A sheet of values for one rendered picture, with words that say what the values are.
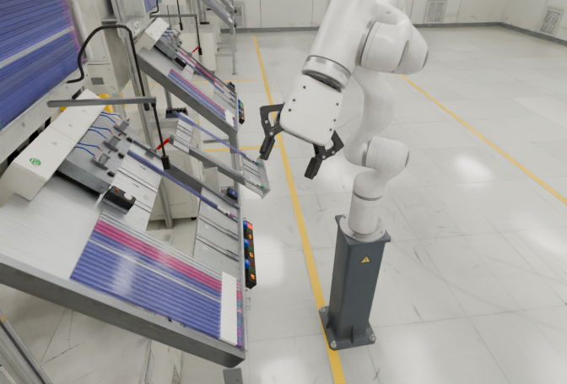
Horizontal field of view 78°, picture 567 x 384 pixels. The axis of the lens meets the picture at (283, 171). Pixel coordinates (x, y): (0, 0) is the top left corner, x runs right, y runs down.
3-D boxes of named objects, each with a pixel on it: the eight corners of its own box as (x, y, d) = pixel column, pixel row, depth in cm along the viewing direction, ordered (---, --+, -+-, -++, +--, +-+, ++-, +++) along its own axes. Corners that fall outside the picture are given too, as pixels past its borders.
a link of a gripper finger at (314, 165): (331, 149, 66) (317, 182, 66) (316, 143, 65) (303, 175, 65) (338, 150, 63) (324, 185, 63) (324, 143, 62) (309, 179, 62)
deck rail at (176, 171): (231, 214, 160) (240, 206, 158) (231, 217, 158) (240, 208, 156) (80, 118, 127) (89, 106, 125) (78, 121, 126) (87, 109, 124)
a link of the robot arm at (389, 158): (357, 180, 146) (364, 127, 133) (402, 192, 139) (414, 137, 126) (348, 195, 137) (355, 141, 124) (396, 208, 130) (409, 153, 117)
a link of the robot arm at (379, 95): (381, 178, 128) (339, 167, 134) (390, 156, 135) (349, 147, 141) (399, 49, 93) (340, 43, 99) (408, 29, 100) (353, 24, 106)
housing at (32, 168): (88, 129, 128) (109, 102, 123) (19, 216, 87) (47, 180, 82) (66, 116, 124) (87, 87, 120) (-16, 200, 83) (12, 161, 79)
